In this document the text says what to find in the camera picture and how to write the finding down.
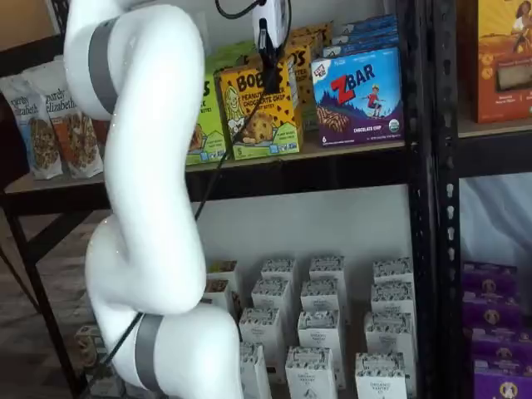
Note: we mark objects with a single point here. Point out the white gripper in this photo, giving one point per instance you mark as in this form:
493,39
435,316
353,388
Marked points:
276,16

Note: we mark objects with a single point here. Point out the orange Bobo's peanut butter box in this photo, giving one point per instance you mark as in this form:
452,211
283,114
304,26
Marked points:
274,124

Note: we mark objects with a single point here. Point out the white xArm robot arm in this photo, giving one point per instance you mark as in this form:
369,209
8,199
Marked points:
154,166

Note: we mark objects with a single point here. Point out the green Bobo's box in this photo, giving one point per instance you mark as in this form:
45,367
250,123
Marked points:
212,139
232,54

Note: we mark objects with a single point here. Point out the blue Zbar chocolate chip box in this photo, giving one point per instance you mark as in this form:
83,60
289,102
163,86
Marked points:
357,104

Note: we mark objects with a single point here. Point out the black metal shelf rack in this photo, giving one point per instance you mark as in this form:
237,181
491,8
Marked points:
420,208

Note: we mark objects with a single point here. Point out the white floral pantry box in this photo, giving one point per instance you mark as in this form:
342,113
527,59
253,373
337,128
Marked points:
380,378
318,332
279,268
309,374
259,328
255,374
270,296
392,298
328,268
392,270
320,296
388,332

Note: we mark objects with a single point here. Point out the white box with food picture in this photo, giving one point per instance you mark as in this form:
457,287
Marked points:
219,297
89,345
224,270

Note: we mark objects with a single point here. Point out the large orange snack box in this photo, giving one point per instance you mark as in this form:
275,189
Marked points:
498,104

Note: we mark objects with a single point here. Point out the light wooden shelf board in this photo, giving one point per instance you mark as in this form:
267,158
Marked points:
498,129

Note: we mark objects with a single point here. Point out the tan wooden shelf board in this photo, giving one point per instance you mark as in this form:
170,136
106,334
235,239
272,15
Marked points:
41,186

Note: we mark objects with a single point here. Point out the purple snack box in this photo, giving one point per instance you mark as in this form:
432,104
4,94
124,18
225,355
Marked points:
503,345
503,382
490,274
490,311

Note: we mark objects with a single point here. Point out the orange Purely Elizabeth granola bag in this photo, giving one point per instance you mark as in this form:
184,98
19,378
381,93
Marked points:
79,145

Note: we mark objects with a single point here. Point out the black perforated metal rack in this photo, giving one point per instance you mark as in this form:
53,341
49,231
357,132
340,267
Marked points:
446,249

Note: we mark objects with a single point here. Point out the blue Purely Elizabeth granola bag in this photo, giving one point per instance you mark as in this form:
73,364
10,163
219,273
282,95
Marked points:
37,141

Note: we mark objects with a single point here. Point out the white fabric sheet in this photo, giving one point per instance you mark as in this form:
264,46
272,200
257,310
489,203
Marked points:
498,208

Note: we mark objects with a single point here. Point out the dark maroon chair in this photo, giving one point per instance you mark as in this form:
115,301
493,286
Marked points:
12,145

